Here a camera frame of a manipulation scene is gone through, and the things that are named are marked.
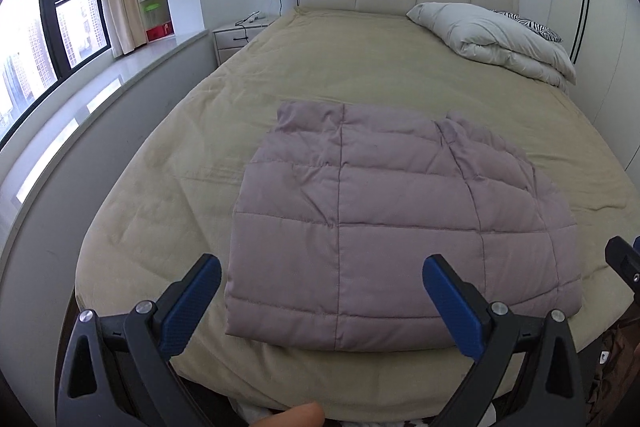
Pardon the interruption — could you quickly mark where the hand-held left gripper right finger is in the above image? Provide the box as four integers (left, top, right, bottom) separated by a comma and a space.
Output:
421, 253, 586, 427

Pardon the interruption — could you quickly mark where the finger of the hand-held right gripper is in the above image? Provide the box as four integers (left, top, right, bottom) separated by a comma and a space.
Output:
604, 236, 640, 294

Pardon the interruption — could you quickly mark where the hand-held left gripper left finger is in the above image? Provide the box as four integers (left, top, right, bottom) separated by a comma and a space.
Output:
56, 253, 223, 427

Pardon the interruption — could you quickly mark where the mauve puffer jacket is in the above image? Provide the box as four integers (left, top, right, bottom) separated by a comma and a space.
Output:
223, 99, 584, 353

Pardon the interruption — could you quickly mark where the person's left hand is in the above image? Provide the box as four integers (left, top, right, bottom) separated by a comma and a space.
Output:
249, 402, 327, 427

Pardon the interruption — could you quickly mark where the brown patterned cloth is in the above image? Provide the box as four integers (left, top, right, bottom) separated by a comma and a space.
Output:
587, 307, 640, 413

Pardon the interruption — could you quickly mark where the white wardrobe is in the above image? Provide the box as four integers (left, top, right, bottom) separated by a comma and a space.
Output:
545, 0, 640, 124

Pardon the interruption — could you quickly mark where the zebra print pillow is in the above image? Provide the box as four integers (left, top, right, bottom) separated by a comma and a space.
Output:
492, 9, 564, 44

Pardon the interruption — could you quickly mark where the white window sill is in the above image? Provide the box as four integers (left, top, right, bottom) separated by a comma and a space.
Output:
0, 29, 211, 258

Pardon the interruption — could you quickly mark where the white folded duvet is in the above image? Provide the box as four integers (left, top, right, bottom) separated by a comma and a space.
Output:
406, 2, 578, 88

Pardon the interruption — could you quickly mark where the bed with beige cover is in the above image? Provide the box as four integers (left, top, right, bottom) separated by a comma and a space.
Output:
75, 5, 640, 424

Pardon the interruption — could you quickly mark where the white nightstand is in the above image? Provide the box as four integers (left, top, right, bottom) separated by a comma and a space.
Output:
212, 14, 279, 68

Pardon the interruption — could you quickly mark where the red box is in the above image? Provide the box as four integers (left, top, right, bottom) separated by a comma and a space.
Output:
146, 22, 175, 42

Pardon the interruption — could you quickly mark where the black framed window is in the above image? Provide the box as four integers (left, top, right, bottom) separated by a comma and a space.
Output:
0, 0, 112, 148

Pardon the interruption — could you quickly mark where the black cable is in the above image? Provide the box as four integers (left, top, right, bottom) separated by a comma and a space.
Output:
235, 0, 284, 28

